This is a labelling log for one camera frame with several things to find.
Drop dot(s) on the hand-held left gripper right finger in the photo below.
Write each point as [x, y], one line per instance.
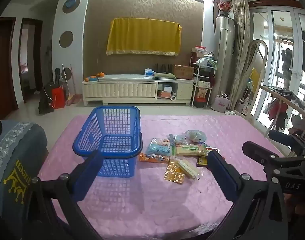
[222, 177]

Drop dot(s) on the vase with red flowers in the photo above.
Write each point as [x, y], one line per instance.
[224, 6]

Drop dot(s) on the green beige snack packet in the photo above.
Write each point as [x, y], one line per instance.
[190, 150]

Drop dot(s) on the brown wooden door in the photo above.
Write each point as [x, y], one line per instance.
[2, 67]

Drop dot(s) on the blue tissue box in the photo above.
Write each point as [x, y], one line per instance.
[149, 73]

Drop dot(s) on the red and black clothes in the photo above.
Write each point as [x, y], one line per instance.
[278, 112]

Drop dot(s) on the white slippers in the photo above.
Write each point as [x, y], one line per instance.
[230, 113]

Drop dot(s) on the light blue snack packet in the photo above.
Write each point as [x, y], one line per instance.
[157, 150]

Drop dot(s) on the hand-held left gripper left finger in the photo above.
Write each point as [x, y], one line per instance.
[88, 177]

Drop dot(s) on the round wall disc with clock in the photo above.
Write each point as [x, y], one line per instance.
[71, 4]

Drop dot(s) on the green folded pad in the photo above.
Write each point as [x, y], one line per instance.
[165, 75]

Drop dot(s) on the wooden drying rail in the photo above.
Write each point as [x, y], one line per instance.
[290, 101]

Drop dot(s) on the orange snack packet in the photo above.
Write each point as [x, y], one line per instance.
[152, 158]

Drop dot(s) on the beige patterned curtain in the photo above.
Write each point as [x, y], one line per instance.
[240, 42]

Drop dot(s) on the grey crown print chair cover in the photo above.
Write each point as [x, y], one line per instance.
[17, 150]

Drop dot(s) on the pink gift bag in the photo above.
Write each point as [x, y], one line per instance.
[222, 103]

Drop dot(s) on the cardboard box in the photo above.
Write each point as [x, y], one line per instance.
[183, 72]

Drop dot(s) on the orange box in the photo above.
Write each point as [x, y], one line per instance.
[165, 94]

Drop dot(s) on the clear blue print snack bag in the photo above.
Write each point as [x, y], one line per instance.
[195, 136]

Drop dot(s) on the silver tower air conditioner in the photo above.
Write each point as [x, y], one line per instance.
[225, 55]

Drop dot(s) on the hanging dark clothes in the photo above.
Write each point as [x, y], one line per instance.
[288, 60]

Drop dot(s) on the white sticks snack packet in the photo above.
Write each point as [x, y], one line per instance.
[190, 170]

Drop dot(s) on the blue plastic basket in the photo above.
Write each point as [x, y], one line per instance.
[117, 166]

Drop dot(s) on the black bag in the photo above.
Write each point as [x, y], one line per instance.
[45, 100]

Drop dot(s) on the yellow snack packet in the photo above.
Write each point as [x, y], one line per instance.
[172, 173]

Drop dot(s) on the white paper roll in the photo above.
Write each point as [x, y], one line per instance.
[173, 98]

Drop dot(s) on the red paper bag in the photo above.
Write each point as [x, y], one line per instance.
[58, 97]

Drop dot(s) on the red and white boxes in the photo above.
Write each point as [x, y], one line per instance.
[199, 51]

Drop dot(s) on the white television cabinet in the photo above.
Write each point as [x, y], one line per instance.
[132, 90]

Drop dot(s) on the pink quilted tablecloth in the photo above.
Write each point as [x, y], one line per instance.
[155, 200]

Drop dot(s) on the broom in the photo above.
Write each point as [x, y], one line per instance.
[72, 97]

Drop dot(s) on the light blue box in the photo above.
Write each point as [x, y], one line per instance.
[168, 88]

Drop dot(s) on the white plastic bag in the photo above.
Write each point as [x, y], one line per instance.
[205, 62]

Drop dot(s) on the pale patterned box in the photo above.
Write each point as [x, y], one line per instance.
[203, 83]

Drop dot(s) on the arched standing mirror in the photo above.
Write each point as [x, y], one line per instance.
[251, 62]

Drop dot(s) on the white shelf rack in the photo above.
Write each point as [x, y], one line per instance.
[195, 80]

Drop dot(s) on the glass sliding door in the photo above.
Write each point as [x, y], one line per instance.
[272, 55]

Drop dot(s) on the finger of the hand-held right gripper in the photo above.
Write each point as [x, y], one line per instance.
[282, 135]
[260, 152]

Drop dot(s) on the black antenna device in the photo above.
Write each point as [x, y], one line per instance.
[162, 68]

